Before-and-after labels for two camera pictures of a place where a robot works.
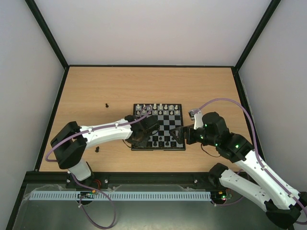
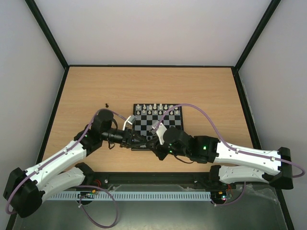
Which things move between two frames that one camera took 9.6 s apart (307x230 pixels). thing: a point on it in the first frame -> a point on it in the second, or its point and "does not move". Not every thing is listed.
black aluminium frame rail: (159, 178) does not move
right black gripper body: (184, 133) -> (156, 148)
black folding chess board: (170, 117) does not move
